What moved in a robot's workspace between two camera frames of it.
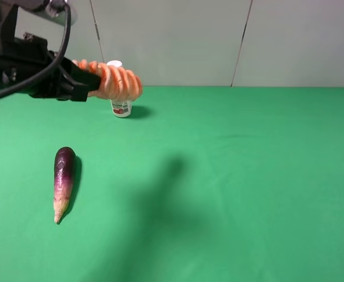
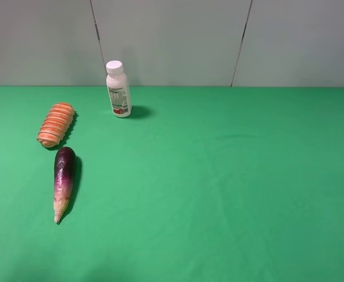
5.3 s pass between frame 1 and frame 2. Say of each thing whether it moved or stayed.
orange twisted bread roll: moved
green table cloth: stayed
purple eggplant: stayed
